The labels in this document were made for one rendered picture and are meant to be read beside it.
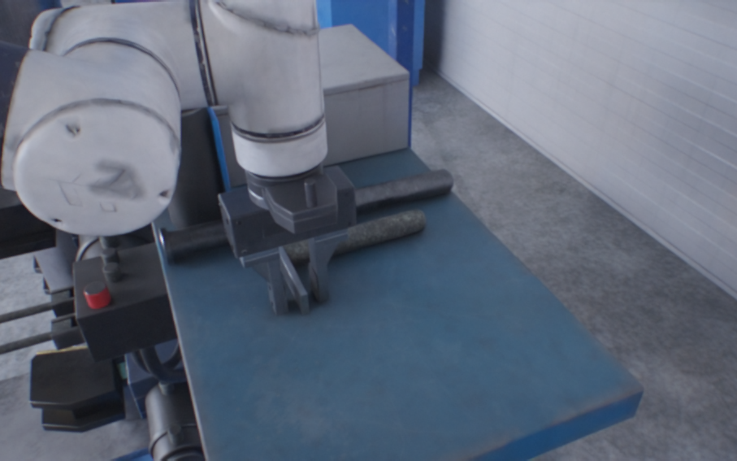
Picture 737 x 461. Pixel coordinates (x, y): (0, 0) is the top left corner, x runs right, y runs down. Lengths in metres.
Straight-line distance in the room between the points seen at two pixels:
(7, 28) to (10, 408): 1.12
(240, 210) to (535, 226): 2.16
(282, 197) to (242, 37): 0.14
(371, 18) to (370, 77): 2.62
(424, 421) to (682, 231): 2.12
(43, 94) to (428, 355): 0.43
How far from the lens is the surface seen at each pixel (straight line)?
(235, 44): 0.52
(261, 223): 0.61
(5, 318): 0.96
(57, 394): 1.47
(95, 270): 0.92
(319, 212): 0.54
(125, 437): 1.84
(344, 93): 0.92
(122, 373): 1.53
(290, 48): 0.52
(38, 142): 0.38
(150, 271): 0.89
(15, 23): 1.27
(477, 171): 3.01
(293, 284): 0.71
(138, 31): 0.51
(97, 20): 0.53
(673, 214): 2.66
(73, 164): 0.39
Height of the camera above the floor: 1.56
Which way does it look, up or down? 37 degrees down
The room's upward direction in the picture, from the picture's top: 2 degrees counter-clockwise
